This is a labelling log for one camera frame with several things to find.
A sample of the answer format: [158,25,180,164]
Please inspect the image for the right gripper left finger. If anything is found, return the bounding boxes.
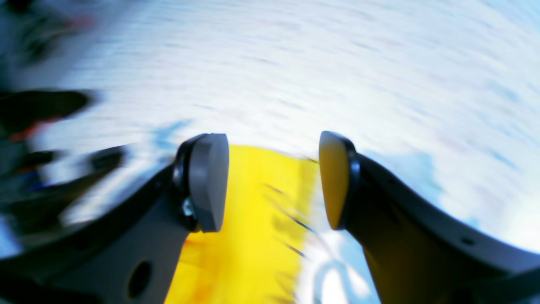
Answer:
[1,133,230,304]

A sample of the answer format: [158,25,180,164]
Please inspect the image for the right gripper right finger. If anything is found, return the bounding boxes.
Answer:
[319,131,540,304]

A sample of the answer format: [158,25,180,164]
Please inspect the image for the yellow T-shirt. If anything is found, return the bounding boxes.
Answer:
[165,146,319,304]

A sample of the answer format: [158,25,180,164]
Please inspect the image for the speckled white tablecloth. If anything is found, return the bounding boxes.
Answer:
[1,0,540,304]

